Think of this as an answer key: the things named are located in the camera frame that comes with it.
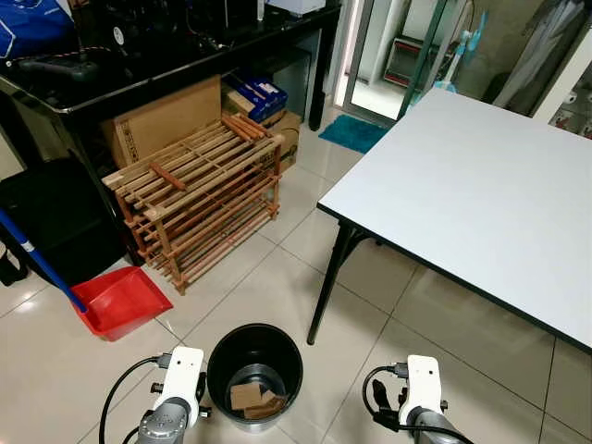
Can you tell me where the blue fabric bag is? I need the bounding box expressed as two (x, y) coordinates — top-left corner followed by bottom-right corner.
(0, 0), (80, 60)

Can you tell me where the white box on desk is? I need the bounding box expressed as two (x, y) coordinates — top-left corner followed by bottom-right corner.
(266, 0), (327, 18)

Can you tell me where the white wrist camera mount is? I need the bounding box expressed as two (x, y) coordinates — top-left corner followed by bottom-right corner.
(151, 347), (206, 417)
(399, 355), (445, 425)

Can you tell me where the black rubbish bin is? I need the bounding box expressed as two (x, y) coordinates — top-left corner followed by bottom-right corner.
(206, 323), (304, 433)

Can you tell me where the black device with striped cable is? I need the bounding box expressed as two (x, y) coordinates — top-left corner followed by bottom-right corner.
(14, 55), (101, 86)

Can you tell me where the small black fan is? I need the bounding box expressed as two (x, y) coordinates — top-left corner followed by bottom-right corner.
(106, 23), (135, 52)

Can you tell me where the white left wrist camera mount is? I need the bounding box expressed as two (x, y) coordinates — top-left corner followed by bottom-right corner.
(151, 347), (206, 417)

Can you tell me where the flat brown cardboard box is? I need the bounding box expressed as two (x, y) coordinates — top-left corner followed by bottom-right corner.
(100, 76), (224, 169)

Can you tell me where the blue printed box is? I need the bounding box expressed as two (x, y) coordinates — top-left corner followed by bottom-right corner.
(225, 72), (289, 123)

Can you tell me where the small brown cardboard box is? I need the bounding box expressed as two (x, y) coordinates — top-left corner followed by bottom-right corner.
(222, 88), (303, 175)

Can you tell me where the grey folded umbrella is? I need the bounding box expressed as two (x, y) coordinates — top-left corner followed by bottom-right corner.
(493, 0), (586, 114)

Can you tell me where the white glass door cabinet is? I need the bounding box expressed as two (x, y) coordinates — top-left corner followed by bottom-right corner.
(549, 37), (592, 140)

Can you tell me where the brown cardboard scrap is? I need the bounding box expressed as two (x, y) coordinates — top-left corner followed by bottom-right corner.
(229, 381), (289, 420)

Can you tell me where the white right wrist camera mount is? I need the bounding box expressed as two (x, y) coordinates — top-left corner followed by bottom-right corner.
(399, 355), (445, 425)

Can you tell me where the teal and white mop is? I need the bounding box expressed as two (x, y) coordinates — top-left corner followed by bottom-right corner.
(435, 9), (488, 93)

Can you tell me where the loose brown wooden stick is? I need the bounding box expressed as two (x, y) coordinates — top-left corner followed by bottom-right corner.
(150, 162), (188, 191)

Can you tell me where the black glossy desk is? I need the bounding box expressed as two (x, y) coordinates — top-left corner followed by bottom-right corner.
(0, 0), (344, 269)

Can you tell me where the wooden slatted shoe rack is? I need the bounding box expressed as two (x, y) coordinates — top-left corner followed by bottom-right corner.
(102, 116), (284, 296)

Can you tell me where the red and white box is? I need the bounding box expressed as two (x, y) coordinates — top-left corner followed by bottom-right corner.
(383, 35), (436, 90)

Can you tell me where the white folding table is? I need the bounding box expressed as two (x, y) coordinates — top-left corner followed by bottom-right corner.
(308, 87), (592, 354)

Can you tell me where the brown wooden stick bundle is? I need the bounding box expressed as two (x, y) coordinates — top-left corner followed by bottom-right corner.
(220, 112), (271, 142)

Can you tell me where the teal floor mat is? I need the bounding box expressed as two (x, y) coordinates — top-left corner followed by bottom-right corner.
(318, 114), (390, 155)

